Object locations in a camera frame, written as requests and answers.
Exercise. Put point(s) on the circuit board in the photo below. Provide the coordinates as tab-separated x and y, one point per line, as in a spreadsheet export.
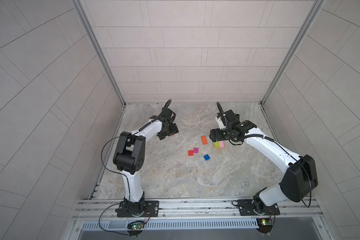
265	223
136	225

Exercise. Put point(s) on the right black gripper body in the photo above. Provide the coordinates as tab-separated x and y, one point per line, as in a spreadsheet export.
224	134

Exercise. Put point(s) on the aluminium mounting rail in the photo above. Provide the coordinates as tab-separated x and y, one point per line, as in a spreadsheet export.
169	209

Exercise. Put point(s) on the pink wood block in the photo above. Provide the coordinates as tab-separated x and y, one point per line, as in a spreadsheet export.
221	145

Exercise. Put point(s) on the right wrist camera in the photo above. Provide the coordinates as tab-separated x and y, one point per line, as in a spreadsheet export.
221	120

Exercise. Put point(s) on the orange wood block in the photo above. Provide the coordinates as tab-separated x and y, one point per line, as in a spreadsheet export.
204	140

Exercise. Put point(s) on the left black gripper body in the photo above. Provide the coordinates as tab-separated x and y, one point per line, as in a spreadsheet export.
169	129

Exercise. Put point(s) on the magenta wood cube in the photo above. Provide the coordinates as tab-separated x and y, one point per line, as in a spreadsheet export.
195	150

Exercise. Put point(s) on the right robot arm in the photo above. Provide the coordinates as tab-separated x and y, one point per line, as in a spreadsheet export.
299	172

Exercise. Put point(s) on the left circuit board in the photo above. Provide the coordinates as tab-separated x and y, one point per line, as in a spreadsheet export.
136	225

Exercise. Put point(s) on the right circuit board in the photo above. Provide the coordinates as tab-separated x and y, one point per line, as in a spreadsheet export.
265	223

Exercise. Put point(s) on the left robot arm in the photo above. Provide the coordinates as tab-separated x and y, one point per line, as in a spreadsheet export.
130	156

